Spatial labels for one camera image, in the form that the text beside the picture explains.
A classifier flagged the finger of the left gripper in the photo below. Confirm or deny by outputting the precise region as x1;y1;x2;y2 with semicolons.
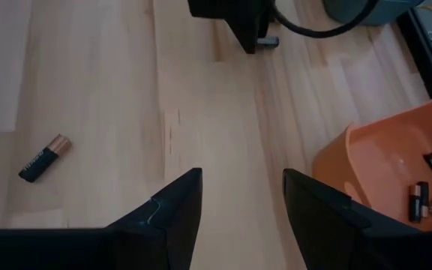
229;16;268;55

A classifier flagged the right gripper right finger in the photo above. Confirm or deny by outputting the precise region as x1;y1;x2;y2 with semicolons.
282;168;432;270

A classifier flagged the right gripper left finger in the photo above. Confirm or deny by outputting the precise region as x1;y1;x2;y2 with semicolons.
0;167;203;270

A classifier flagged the orange plastic bin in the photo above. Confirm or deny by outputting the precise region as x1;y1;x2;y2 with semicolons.
311;88;432;233

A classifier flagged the teal plastic bin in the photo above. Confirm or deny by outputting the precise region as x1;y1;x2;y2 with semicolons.
322;0;425;27

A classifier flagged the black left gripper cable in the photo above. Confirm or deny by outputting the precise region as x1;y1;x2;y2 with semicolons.
271;0;380;40

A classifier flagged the black aluminium rig frame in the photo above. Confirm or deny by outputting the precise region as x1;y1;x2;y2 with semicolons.
395;7;432;100

